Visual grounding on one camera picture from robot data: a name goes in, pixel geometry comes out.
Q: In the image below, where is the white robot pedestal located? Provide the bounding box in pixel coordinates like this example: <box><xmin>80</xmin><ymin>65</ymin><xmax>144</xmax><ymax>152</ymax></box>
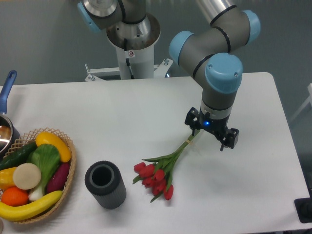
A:
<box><xmin>84</xmin><ymin>13</ymin><xmax>174</xmax><ymax>82</ymax></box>

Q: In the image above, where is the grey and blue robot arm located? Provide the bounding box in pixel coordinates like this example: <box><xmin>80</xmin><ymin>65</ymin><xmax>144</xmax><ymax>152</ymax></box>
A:
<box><xmin>78</xmin><ymin>0</ymin><xmax>261</xmax><ymax>148</ymax></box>

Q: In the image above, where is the orange fruit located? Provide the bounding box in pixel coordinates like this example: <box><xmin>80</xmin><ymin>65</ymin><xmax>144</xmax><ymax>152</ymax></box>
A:
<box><xmin>1</xmin><ymin>187</ymin><xmax>28</xmax><ymax>207</ymax></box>

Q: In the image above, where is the green bok choy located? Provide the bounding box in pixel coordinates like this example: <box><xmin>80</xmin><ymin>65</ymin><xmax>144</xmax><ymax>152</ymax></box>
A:
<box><xmin>27</xmin><ymin>144</ymin><xmax>60</xmax><ymax>202</ymax></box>

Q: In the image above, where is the black cable on pedestal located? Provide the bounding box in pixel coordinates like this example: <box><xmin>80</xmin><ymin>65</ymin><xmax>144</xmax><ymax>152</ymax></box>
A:
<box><xmin>123</xmin><ymin>38</ymin><xmax>135</xmax><ymax>79</ymax></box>

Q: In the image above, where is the green cucumber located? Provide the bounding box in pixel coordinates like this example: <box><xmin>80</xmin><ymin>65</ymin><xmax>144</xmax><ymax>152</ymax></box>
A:
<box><xmin>0</xmin><ymin>142</ymin><xmax>37</xmax><ymax>170</ymax></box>

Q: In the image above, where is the purple sweet potato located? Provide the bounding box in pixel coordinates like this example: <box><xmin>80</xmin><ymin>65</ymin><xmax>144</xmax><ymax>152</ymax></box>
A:
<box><xmin>46</xmin><ymin>163</ymin><xmax>70</xmax><ymax>194</ymax></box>

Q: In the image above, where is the red tulip bouquet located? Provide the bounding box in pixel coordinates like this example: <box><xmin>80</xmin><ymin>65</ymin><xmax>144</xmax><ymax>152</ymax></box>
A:
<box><xmin>132</xmin><ymin>130</ymin><xmax>200</xmax><ymax>203</ymax></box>

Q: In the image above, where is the beige round disc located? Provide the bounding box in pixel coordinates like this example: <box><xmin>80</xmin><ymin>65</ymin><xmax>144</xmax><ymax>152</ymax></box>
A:
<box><xmin>13</xmin><ymin>163</ymin><xmax>41</xmax><ymax>190</ymax></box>

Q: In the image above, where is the yellow bell pepper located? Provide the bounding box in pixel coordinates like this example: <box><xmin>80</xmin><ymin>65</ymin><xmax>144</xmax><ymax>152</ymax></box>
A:
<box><xmin>0</xmin><ymin>167</ymin><xmax>16</xmax><ymax>191</ymax></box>

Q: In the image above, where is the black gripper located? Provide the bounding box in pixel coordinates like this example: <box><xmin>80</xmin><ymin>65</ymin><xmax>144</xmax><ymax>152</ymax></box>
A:
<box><xmin>185</xmin><ymin>107</ymin><xmax>239</xmax><ymax>151</ymax></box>

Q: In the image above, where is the black device at table edge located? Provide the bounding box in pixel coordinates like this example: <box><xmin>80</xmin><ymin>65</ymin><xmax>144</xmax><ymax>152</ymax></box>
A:
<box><xmin>294</xmin><ymin>197</ymin><xmax>312</xmax><ymax>223</ymax></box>

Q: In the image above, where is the woven wicker basket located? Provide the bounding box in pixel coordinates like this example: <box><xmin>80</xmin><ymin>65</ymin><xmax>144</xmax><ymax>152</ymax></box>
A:
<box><xmin>5</xmin><ymin>128</ymin><xmax>77</xmax><ymax>224</ymax></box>

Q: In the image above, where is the yellow squash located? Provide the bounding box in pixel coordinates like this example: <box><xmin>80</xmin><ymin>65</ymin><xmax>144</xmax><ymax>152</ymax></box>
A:
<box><xmin>35</xmin><ymin>132</ymin><xmax>71</xmax><ymax>163</ymax></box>

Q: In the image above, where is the yellow banana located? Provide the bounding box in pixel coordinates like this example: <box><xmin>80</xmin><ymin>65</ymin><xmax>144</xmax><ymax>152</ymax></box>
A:
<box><xmin>0</xmin><ymin>191</ymin><xmax>63</xmax><ymax>221</ymax></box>

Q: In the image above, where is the blue handled steel pot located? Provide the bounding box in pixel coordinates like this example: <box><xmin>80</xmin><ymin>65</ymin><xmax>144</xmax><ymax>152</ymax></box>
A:
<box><xmin>0</xmin><ymin>70</ymin><xmax>20</xmax><ymax>159</ymax></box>

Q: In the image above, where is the white frame at right edge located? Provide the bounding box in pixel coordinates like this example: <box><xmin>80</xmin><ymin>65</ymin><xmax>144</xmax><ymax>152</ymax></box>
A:
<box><xmin>290</xmin><ymin>83</ymin><xmax>312</xmax><ymax>123</ymax></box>

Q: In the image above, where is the dark grey ribbed vase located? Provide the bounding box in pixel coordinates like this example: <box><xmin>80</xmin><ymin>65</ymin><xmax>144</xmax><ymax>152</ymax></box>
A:
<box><xmin>84</xmin><ymin>161</ymin><xmax>127</xmax><ymax>210</ymax></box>

